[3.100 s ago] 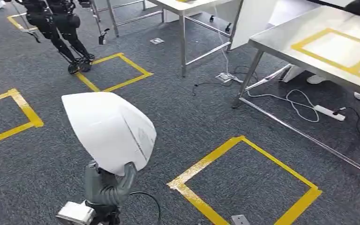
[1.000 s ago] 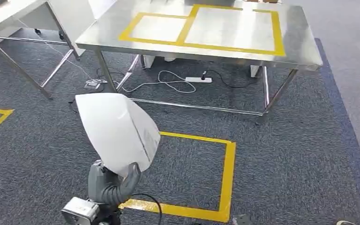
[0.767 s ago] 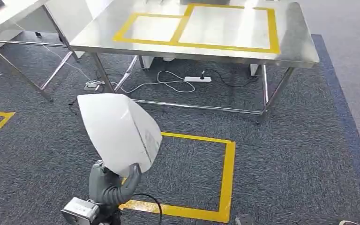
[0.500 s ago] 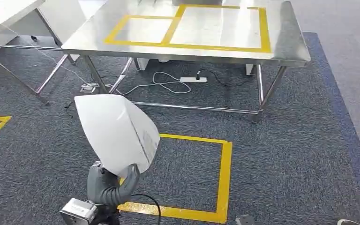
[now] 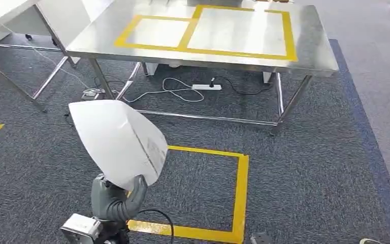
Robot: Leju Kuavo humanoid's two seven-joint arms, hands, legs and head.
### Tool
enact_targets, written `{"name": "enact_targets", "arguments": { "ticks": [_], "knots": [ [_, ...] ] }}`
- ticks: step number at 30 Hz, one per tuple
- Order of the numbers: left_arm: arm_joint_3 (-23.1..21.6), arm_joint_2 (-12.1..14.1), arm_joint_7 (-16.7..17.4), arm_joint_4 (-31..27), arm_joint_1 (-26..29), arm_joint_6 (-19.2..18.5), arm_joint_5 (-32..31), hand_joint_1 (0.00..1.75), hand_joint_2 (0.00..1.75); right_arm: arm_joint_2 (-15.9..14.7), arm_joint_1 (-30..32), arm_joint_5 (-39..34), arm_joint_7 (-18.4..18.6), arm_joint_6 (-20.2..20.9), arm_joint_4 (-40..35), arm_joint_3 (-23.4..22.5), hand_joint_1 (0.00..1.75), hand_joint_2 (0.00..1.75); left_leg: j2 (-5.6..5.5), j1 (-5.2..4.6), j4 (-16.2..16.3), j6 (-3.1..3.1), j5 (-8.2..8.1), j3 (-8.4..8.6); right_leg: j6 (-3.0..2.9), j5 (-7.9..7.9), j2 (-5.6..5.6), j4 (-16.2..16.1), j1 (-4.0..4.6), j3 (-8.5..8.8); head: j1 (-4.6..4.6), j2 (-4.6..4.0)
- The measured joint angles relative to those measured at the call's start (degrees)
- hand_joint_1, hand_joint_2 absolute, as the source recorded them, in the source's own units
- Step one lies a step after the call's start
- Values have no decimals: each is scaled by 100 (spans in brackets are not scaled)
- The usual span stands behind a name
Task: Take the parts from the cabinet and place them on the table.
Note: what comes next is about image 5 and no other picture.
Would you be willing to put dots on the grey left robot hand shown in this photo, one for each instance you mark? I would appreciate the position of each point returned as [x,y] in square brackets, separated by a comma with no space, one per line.
[112,203]

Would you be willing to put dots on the white curved plastic panel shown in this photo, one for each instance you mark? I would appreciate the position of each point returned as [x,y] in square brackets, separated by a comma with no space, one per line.
[117,141]

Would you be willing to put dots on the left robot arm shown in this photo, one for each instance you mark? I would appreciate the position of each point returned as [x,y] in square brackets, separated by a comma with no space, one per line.
[114,232]

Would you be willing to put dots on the grey power adapter box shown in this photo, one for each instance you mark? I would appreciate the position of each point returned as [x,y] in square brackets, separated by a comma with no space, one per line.
[92,94]

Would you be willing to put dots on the white furniture leg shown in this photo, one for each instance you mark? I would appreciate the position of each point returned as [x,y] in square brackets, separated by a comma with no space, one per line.
[151,69]
[267,77]

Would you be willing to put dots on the white power strip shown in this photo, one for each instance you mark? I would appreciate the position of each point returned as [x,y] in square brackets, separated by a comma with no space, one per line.
[206,87]

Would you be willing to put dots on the stainless steel table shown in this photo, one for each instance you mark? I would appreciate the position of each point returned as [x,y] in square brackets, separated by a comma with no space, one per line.
[309,43]
[0,11]

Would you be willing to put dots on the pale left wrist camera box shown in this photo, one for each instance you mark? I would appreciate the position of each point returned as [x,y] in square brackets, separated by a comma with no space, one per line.
[80,229]

